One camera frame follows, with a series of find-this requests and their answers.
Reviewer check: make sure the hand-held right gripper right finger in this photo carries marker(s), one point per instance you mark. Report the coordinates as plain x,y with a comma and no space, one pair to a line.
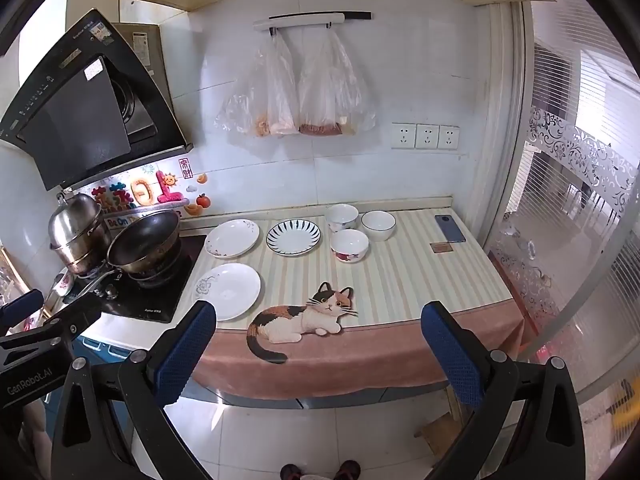
450,355

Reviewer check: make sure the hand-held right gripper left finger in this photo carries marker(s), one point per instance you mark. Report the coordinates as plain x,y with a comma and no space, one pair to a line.
185,355

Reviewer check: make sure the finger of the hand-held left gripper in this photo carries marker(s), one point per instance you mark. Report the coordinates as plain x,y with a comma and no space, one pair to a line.
75,317
22,307

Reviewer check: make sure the white bowl dark rim line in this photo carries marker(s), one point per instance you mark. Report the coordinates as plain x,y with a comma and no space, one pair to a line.
378,225

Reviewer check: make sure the white bowl blue rim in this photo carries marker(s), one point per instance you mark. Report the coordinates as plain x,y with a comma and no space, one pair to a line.
342,216

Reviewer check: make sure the person's left forearm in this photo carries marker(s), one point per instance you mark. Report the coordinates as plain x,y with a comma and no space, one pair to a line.
36,435

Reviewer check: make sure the small white floral cup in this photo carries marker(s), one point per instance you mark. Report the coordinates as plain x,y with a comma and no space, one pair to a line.
63,283

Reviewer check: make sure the black glass gas stove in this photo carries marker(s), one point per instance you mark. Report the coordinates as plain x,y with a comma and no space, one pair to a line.
165,295

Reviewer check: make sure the large white plate grey flower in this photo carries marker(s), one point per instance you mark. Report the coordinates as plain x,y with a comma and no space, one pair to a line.
230,291

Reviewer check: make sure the striped cat printed cloth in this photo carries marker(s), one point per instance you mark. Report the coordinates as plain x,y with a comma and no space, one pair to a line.
410,280

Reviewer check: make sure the stainless steel steamer pot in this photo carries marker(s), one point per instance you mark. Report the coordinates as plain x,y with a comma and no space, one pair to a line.
75,230

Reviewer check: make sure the dark frying pan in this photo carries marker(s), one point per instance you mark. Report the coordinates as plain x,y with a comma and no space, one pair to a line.
145,237

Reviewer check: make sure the brown printed card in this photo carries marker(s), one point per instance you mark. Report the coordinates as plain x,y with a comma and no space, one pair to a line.
442,248

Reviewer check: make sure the white plate pink flowers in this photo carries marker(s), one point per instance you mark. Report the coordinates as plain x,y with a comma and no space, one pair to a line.
232,238

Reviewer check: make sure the blue smartphone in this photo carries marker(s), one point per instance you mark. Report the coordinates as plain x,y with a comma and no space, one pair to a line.
450,229

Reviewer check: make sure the large colourful letter sticker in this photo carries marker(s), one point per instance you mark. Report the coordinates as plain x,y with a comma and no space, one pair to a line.
145,191

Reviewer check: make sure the white bowl red flowers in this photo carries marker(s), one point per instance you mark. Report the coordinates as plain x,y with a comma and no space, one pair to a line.
349,246

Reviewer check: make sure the person's dark red shoe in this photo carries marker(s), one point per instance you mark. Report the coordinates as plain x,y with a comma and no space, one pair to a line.
347,471
290,472

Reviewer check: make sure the white plate dark radial stripes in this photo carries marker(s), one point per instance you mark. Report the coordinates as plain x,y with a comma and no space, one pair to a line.
293,237

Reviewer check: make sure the yellow plastic item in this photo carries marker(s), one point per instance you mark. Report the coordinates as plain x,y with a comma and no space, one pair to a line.
622,410

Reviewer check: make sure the black range hood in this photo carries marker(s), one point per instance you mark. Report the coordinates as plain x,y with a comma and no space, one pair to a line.
75,125

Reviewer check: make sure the clear plastic bag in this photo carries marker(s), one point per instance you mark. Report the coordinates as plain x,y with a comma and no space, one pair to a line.
332,85
272,85

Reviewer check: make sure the orange persimmon wall sticker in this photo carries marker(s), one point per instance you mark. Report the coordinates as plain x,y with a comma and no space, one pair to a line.
202,201

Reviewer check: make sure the red square wall sticker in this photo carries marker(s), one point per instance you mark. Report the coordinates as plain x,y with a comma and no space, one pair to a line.
185,166

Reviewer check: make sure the white wall socket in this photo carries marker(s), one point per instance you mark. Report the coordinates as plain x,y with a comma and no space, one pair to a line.
403,136
427,136
448,137

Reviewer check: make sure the white wall hook rail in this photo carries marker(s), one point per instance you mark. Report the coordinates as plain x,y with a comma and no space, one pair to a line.
300,21

